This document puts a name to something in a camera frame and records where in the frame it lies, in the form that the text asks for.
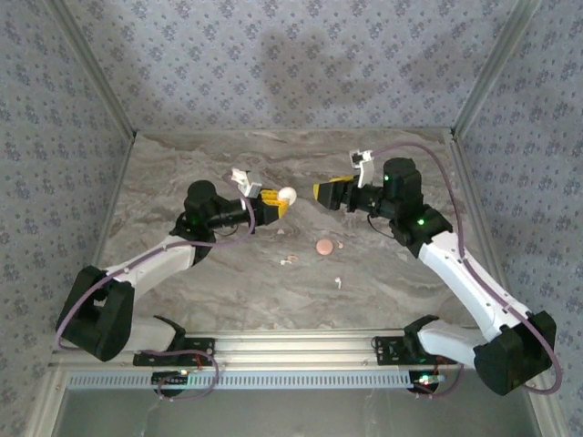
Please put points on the white earbud charging case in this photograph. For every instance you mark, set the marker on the white earbud charging case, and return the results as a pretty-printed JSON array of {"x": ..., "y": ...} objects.
[{"x": 288, "y": 195}]

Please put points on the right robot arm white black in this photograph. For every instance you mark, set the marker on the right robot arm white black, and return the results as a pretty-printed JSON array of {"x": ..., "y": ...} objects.
[{"x": 469, "y": 282}]

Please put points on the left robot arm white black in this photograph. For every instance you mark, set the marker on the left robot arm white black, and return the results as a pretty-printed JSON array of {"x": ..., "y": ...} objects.
[{"x": 155, "y": 264}]

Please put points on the right controller board green light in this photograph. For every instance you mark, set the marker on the right controller board green light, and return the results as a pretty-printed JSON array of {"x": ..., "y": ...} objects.
[{"x": 426, "y": 380}]

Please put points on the aluminium side rail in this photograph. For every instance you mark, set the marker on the aluminium side rail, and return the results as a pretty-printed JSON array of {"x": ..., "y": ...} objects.
[
  {"x": 114, "y": 200},
  {"x": 478, "y": 205}
]

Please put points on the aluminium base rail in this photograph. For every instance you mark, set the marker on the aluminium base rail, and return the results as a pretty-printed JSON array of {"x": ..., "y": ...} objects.
[{"x": 291, "y": 346}]

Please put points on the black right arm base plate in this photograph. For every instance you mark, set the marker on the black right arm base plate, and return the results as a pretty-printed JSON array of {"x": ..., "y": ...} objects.
[{"x": 387, "y": 350}]

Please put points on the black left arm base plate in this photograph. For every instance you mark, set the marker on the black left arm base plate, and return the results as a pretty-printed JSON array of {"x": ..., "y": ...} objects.
[{"x": 205, "y": 343}]

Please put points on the pink earbud charging case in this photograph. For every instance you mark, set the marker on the pink earbud charging case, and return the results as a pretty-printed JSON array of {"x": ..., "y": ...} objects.
[{"x": 324, "y": 246}]

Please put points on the aluminium corner post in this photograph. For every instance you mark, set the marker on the aluminium corner post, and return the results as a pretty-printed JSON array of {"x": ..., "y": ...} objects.
[
  {"x": 492, "y": 68},
  {"x": 96, "y": 68}
]

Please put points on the left controller board green light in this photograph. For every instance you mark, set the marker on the left controller board green light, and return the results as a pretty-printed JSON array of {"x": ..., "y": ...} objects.
[{"x": 170, "y": 380}]

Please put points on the grey metal sheet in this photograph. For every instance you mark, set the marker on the grey metal sheet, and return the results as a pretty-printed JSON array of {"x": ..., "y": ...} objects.
[{"x": 291, "y": 414}]

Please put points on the controller board green light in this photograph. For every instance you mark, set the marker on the controller board green light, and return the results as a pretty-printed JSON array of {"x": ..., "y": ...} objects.
[
  {"x": 170, "y": 380},
  {"x": 426, "y": 380}
]

